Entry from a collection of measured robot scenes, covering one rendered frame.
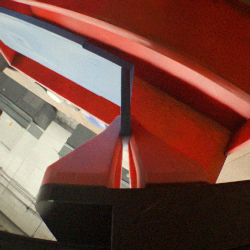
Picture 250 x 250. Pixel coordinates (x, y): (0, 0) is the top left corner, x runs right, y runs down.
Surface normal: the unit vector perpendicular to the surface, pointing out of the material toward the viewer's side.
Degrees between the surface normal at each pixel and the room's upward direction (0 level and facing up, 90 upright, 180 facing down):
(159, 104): 90
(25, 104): 90
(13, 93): 90
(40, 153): 90
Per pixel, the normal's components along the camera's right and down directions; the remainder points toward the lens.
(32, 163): 0.05, -0.33
